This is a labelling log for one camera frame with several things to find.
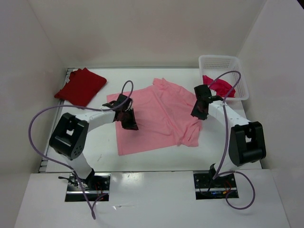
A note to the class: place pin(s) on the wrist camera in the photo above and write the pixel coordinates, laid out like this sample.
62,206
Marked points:
202,91
122,103

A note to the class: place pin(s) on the dark red t-shirt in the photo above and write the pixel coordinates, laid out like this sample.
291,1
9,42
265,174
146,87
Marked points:
82,87

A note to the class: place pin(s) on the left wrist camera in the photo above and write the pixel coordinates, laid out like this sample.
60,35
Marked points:
122,103

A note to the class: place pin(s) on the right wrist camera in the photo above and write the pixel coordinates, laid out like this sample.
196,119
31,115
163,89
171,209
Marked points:
202,91

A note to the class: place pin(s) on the white plastic basket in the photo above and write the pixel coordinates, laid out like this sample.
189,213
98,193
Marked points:
229,69

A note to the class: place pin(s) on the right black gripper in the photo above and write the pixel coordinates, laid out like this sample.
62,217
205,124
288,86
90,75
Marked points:
195,113

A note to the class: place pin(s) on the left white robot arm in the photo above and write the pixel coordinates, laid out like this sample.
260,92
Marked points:
69,137

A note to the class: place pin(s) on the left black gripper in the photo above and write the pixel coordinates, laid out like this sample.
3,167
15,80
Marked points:
132,125

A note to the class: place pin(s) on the magenta t-shirt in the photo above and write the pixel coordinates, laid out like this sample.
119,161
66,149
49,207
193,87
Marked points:
221,87

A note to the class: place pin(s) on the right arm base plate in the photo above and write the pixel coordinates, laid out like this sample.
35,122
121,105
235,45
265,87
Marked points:
208,189

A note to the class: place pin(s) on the light pink t-shirt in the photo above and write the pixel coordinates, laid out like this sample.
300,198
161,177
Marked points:
163,115

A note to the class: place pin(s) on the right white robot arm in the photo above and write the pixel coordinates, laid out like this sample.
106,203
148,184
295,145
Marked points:
244,139

